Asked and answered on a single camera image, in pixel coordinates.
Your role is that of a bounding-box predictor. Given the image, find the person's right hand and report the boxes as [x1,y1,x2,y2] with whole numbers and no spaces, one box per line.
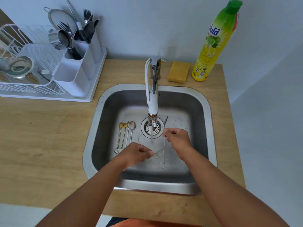
[162,128,193,161]

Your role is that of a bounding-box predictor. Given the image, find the person's left hand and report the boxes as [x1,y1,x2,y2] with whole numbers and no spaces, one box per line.
[117,142,155,169]

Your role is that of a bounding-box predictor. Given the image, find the silver steel spoon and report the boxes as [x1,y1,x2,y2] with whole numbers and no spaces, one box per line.
[129,120,137,143]
[163,115,169,165]

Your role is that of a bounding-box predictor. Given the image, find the gold flower handled spoon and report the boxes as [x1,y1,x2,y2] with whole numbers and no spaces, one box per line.
[119,122,129,153]
[114,122,124,154]

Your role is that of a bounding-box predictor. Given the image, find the chrome faucet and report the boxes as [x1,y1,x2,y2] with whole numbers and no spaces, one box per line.
[147,57,163,131]

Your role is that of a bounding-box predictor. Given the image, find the white cutlery holder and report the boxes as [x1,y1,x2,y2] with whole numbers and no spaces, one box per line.
[52,29,104,98]

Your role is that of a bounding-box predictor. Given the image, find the person's right forearm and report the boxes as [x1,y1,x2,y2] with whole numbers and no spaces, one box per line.
[182,148,290,227]

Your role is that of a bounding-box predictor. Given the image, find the person's left forearm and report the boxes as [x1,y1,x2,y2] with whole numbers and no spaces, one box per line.
[35,160,129,227]

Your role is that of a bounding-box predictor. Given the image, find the steel sink drain strainer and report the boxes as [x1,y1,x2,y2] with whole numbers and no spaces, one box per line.
[141,116,164,139]

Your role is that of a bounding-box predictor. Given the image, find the stainless steel sink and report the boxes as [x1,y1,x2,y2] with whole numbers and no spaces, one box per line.
[82,84,217,196]

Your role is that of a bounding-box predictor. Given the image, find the yellow sponge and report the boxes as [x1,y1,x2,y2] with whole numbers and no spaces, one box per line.
[167,60,191,84]

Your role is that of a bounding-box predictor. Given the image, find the dark trousers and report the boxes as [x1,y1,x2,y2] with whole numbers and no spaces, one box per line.
[105,217,129,227]

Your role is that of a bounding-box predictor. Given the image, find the orange shirt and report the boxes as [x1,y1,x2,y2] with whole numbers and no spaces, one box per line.
[110,218,204,227]

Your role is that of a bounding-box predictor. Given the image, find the yellow dish soap bottle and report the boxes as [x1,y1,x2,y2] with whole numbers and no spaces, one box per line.
[192,0,243,82]

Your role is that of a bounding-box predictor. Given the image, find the white plastic drain tray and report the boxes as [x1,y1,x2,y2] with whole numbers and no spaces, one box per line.
[0,44,107,103]

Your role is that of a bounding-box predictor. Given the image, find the steel utensil with white grip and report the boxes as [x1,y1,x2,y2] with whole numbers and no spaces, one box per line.
[38,68,54,82]

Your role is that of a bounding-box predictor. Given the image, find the dark utensil head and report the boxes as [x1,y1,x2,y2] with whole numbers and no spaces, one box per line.
[74,29,85,42]

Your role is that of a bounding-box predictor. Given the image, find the long thin steel utensil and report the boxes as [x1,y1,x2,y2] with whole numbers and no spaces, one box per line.
[64,0,86,37]

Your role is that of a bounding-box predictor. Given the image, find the brown wooden panel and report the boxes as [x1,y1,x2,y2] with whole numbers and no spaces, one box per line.
[0,8,33,52]

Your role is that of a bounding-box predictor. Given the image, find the white faucet hose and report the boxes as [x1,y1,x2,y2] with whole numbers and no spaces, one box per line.
[144,58,153,107]

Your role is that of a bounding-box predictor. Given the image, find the steel cup with black handle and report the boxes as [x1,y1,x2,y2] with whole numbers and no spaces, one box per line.
[48,29,82,61]

